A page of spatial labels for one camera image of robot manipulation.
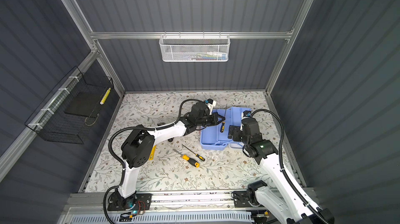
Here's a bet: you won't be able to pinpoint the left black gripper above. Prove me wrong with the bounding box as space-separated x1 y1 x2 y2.
195 112 225 127

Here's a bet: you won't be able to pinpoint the white blue tool box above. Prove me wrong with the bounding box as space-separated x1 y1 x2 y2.
200 107 254 151

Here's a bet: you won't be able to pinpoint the slim yellow black screwdriver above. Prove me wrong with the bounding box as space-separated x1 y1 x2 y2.
182 144 205 162

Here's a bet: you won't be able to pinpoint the yellow black handled screwdriver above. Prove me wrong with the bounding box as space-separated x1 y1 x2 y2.
173 149 200 168

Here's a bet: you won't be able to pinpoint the yellow pipe wrench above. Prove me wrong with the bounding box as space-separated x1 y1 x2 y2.
149 146 156 161

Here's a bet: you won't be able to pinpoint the thin black screwdriver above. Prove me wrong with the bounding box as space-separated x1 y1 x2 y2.
220 110 227 133

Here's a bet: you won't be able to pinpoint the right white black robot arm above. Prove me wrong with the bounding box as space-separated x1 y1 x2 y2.
239 117 335 224

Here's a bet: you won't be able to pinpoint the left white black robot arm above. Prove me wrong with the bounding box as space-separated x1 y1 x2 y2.
103 99 226 212

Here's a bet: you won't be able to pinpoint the floral table mat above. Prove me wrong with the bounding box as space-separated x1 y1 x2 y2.
84 90 298 193

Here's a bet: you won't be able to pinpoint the pens in white basket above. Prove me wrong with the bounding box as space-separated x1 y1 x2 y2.
183 51 228 62

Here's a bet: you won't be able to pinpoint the black pad in basket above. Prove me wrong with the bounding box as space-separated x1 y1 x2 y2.
64 92 103 118

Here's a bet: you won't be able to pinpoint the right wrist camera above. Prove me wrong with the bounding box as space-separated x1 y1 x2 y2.
240 111 252 131

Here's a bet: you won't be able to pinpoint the white wire mesh basket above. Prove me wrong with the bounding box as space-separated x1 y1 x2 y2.
159 35 231 62

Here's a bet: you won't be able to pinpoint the right black corrugated cable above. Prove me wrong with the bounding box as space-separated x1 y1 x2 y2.
249 108 329 224

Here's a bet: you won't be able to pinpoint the black corrugated cable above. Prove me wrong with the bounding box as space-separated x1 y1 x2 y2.
249 108 329 224
102 98 205 224

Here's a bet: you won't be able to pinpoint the left black corrugated cable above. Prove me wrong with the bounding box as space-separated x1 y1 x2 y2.
102 98 205 224

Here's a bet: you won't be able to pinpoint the black wire basket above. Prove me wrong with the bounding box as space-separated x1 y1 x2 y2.
25 69 114 144

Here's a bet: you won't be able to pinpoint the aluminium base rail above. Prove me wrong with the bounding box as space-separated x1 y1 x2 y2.
62 189 326 215

